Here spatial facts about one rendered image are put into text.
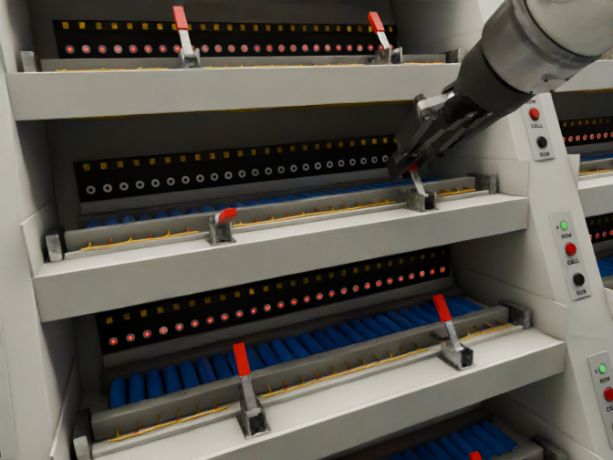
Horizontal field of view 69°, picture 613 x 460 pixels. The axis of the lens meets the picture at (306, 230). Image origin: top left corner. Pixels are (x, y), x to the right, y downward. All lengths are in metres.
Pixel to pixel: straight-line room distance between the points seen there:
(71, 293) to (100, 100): 0.20
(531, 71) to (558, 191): 0.33
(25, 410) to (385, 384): 0.37
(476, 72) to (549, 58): 0.07
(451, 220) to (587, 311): 0.24
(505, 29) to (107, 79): 0.38
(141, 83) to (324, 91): 0.21
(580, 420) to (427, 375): 0.24
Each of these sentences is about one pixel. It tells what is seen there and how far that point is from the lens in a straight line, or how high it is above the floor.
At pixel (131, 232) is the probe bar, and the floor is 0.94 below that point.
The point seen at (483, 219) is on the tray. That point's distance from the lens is 0.64.
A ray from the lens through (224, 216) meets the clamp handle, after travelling 0.42.
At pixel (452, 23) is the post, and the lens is 0.81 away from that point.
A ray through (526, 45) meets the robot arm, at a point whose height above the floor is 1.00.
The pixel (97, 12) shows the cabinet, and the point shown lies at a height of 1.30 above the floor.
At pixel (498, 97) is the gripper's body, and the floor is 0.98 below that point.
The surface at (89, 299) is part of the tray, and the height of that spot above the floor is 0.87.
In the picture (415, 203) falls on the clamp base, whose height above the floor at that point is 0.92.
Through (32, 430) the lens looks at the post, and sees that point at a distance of 0.49.
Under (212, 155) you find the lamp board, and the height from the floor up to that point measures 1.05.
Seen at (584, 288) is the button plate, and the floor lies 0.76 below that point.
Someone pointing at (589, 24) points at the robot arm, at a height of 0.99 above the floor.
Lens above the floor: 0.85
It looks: 6 degrees up
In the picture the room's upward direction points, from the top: 11 degrees counter-clockwise
